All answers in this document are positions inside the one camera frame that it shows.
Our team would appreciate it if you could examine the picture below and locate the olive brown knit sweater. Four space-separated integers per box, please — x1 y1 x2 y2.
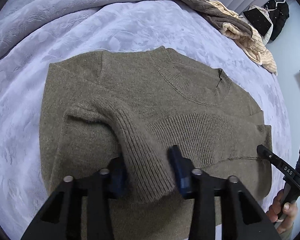
39 47 272 239

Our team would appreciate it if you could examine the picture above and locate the black hanging garment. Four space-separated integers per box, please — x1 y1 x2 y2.
262 0 289 41

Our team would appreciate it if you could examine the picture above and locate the person's right hand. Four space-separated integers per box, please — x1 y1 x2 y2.
266 189 298 234

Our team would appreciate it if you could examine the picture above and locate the lavender fleece blanket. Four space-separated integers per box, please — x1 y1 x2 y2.
0 0 290 239

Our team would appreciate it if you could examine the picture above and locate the dark brown crumpled garment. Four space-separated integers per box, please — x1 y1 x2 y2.
181 0 253 40

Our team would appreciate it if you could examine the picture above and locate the cream striped garment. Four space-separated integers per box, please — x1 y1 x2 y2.
199 0 278 76

